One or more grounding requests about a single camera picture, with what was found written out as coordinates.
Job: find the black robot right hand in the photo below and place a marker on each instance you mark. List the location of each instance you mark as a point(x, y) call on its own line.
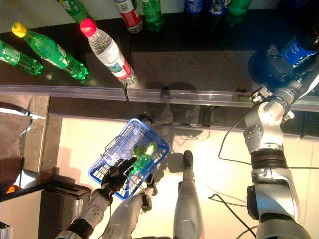
point(269, 69)

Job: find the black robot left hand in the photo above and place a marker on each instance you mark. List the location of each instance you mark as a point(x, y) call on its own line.
point(117, 176)

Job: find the dark cola bottle blue label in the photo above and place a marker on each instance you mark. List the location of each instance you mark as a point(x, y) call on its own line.
point(194, 6)
point(296, 51)
point(218, 7)

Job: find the blue plastic shopping basket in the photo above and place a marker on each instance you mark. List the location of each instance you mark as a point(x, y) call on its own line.
point(124, 139)

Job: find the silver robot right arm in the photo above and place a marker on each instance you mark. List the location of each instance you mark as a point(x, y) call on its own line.
point(271, 199)

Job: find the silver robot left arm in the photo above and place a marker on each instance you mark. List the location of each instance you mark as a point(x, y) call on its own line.
point(92, 211)

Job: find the silver robot left leg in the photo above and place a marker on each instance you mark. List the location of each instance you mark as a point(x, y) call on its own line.
point(124, 219)

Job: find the black framed display counter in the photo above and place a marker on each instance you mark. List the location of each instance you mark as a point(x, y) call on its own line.
point(62, 199)

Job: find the black robot right foot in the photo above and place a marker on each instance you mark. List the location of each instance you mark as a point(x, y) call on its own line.
point(188, 158)

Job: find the black glossy bottle shelf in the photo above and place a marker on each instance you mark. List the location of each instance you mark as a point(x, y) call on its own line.
point(187, 67)

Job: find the small orange object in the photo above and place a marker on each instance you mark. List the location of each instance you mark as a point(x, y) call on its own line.
point(12, 190)

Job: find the brown cabinet with metal edge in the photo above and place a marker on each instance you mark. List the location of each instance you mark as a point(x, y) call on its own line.
point(15, 139)

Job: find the clear water bottle red cap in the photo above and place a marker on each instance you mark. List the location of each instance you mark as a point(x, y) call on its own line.
point(109, 56)
point(130, 16)

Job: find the clear plastic shelf price rail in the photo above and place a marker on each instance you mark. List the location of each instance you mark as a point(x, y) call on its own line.
point(187, 95)
point(62, 92)

